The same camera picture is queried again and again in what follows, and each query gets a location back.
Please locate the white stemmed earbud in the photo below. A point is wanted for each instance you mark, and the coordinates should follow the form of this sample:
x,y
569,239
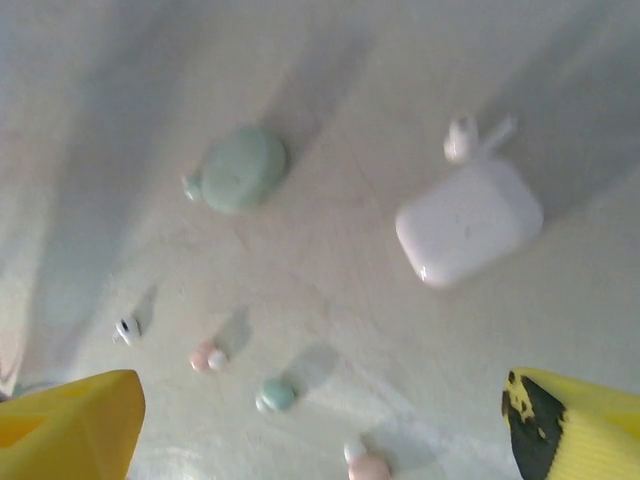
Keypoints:
x,y
457,142
125,330

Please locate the pink earbud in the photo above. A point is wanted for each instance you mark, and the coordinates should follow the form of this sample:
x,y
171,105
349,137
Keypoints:
x,y
367,467
202,357

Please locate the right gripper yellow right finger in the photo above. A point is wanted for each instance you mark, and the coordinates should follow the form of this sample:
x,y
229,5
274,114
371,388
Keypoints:
x,y
590,435

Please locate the mint green earbud case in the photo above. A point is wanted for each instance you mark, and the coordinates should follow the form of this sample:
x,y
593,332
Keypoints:
x,y
245,170

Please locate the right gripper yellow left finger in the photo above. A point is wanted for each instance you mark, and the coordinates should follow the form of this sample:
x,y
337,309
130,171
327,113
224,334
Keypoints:
x,y
65,430

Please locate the white earbud charging case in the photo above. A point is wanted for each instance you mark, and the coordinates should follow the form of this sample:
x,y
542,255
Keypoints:
x,y
470,225

